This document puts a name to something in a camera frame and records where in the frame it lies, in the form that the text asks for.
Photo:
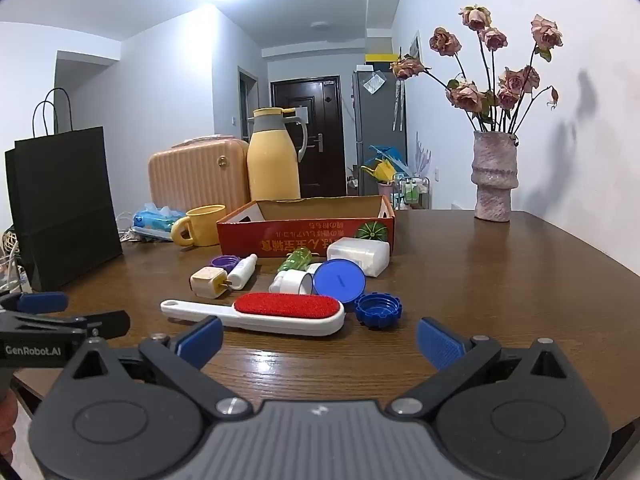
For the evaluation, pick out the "green small bottle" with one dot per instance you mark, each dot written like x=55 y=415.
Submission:
x=295 y=261

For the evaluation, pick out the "pink bucket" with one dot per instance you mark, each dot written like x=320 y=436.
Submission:
x=385 y=189

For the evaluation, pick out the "purple wall decoration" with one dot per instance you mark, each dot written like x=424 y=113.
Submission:
x=422 y=155

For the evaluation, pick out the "grey interior door frame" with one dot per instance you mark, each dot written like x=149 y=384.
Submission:
x=247 y=105

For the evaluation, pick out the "wall picture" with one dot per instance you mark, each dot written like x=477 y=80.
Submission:
x=415 y=45

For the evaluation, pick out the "blue tissue pack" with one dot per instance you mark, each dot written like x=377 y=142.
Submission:
x=152 y=220

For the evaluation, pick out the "person's left hand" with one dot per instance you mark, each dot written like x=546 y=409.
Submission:
x=5 y=425

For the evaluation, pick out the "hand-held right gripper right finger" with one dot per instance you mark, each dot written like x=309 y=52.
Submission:
x=440 y=342

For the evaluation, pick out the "metal trolley cart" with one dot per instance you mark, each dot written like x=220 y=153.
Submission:
x=412 y=191

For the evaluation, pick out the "purple ribbed cap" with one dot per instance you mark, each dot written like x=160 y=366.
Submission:
x=225 y=262

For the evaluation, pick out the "yellow mug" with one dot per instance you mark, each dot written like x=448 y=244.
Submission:
x=205 y=225

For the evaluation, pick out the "red and white lint brush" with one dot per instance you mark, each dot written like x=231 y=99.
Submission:
x=285 y=310

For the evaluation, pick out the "peach ribbed suitcase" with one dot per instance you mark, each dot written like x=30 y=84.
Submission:
x=200 y=175

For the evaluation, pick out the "round ceiling fixture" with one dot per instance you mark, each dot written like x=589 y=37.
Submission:
x=320 y=25

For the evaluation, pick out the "orange cardboard box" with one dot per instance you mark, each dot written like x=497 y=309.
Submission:
x=300 y=242

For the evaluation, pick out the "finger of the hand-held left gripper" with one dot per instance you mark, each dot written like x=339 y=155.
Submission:
x=107 y=324
x=42 y=301

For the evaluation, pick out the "blue ribbed bottle cap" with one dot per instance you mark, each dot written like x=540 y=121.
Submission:
x=378 y=310

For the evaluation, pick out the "dried pink roses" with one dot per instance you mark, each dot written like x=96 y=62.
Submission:
x=470 y=96

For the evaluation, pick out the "white translucent plastic box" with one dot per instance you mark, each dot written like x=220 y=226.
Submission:
x=360 y=255

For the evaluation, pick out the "clear plastic bag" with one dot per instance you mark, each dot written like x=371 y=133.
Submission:
x=374 y=83

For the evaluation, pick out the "dark entrance door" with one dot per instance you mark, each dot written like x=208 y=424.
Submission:
x=325 y=130

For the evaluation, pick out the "white small dropper bottle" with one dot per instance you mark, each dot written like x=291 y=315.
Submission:
x=242 y=272

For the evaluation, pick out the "black paper bag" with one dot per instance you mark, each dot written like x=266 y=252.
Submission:
x=65 y=200

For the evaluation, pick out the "yellow flat box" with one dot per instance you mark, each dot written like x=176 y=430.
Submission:
x=379 y=57

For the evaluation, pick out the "pink textured vase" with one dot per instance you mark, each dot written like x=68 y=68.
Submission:
x=492 y=180

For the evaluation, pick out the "blue round lid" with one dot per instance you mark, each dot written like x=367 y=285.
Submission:
x=340 y=280

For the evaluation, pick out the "cream charger plug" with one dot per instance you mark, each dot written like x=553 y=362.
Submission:
x=207 y=282

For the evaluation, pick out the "grey fridge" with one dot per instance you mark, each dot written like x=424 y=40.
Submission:
x=377 y=115

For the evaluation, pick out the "white jar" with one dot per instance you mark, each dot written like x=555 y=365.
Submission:
x=287 y=281

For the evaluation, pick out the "yellow thermos jug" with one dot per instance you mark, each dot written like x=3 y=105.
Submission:
x=272 y=165

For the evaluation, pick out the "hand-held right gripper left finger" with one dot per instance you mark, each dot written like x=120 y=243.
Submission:
x=200 y=342

